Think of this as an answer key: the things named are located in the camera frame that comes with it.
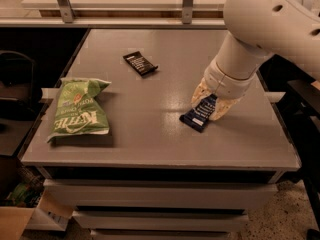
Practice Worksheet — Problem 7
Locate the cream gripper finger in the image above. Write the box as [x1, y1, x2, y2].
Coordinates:
[191, 78, 212, 107]
[209, 98, 240, 121]

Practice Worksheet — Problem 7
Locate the blue rxbar blueberry wrapper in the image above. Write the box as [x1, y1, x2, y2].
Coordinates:
[179, 94, 217, 133]

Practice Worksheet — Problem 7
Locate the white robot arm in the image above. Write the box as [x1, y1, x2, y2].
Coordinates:
[191, 0, 320, 121]

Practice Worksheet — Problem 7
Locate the black rxbar chocolate wrapper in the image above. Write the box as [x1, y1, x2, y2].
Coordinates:
[123, 51, 157, 77]

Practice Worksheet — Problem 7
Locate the green jalapeno chip bag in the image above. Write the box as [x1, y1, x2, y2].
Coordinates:
[47, 77, 110, 142]

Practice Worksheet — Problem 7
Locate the grey drawer cabinet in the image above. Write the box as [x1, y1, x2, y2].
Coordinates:
[44, 179, 277, 240]

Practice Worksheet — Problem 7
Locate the cardboard box with items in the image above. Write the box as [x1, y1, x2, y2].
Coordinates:
[0, 165, 75, 240]

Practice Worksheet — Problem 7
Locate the middle metal shelf bracket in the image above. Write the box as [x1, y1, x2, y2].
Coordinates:
[181, 0, 194, 24]

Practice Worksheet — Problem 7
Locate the metal shelf bracket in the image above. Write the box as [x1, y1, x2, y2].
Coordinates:
[181, 0, 194, 24]
[57, 0, 74, 23]

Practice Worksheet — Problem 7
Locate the left metal shelf bracket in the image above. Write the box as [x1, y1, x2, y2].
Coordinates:
[57, 0, 74, 23]

